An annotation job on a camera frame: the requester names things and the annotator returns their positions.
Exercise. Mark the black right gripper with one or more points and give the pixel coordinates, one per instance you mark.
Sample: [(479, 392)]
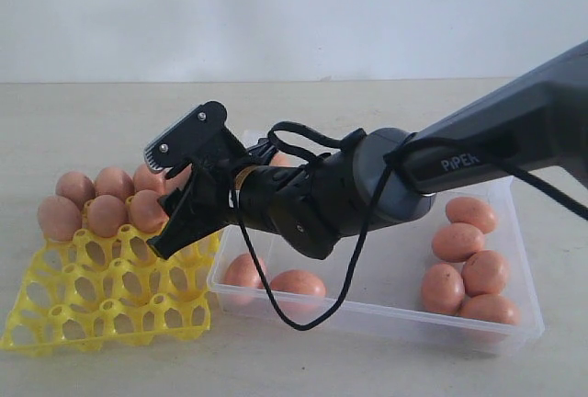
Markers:
[(210, 200)]

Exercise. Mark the brown egg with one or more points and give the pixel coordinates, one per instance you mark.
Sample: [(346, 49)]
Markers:
[(105, 215), (472, 211), (146, 213), (486, 272), (144, 179), (242, 272), (301, 282), (59, 218), (114, 181), (491, 308), (77, 187), (442, 290), (280, 160), (457, 242)]

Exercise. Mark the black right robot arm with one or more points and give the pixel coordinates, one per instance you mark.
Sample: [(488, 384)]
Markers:
[(313, 190)]

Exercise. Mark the yellow plastic egg tray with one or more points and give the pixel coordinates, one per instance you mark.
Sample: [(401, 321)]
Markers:
[(93, 291)]

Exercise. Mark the clear plastic bin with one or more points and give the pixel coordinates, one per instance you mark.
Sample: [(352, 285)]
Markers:
[(384, 297)]

